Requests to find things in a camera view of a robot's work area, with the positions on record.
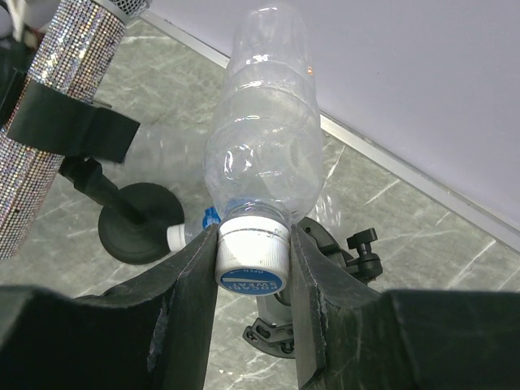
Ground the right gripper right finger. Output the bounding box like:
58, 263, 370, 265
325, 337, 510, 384
291, 225, 380, 389

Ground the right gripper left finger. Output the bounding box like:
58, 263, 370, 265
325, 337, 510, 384
77, 225, 218, 389

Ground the white blue Pocari cap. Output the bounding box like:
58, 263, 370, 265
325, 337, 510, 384
214, 215, 290, 297

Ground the blue label water bottle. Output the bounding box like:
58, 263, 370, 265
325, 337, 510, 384
167, 206, 221, 253

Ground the clear Pocari bottle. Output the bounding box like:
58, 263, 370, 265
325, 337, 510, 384
203, 3, 323, 225

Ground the black glitter microphone stand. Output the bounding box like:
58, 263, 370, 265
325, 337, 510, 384
0, 68, 186, 265

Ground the glitter silver microphone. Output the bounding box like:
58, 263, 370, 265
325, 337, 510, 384
1, 1, 150, 258

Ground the black shock mount stand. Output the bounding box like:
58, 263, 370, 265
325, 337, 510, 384
243, 217, 383, 359

